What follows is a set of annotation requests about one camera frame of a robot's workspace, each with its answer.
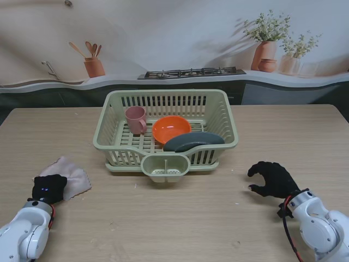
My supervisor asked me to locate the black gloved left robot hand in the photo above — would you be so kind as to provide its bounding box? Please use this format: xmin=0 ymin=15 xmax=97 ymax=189
xmin=32 ymin=174 xmax=68 ymax=205

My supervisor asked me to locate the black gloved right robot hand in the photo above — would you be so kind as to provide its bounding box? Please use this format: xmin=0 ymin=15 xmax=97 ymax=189
xmin=247 ymin=161 xmax=302 ymax=199

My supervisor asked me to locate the pale pink wiping cloth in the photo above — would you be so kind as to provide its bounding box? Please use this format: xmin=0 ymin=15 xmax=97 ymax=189
xmin=31 ymin=156 xmax=93 ymax=202

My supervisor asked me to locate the grey round plate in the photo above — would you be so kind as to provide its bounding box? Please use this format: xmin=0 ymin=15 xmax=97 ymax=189
xmin=163 ymin=132 xmax=226 ymax=153

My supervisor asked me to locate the pink plastic mug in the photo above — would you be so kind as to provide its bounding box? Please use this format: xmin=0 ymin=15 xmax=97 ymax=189
xmin=125 ymin=106 xmax=148 ymax=137

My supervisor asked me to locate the orange plastic bowl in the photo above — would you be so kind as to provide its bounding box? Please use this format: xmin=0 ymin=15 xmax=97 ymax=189
xmin=152 ymin=115 xmax=192 ymax=145

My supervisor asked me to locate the green cutlery holder cup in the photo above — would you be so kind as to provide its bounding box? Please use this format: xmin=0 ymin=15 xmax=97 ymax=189
xmin=141 ymin=154 xmax=191 ymax=183

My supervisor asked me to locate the green plastic dish rack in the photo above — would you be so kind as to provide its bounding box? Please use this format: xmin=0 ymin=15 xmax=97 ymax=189
xmin=93 ymin=89 xmax=240 ymax=167

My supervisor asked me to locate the printed kitchen backdrop banner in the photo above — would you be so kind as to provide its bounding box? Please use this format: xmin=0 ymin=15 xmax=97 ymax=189
xmin=0 ymin=0 xmax=349 ymax=110

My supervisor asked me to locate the red black left arm cable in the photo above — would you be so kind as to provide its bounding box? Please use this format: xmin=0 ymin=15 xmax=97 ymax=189
xmin=48 ymin=204 xmax=56 ymax=230

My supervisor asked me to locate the red black arm cable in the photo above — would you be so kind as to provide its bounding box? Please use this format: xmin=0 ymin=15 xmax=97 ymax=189
xmin=282 ymin=196 xmax=305 ymax=262
xmin=48 ymin=204 xmax=56 ymax=230

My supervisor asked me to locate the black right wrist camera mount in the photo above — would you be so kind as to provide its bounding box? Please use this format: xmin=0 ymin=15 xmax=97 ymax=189
xmin=276 ymin=203 xmax=294 ymax=219

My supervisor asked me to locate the red black right arm cable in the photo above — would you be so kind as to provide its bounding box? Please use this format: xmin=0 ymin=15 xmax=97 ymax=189
xmin=282 ymin=196 xmax=305 ymax=262

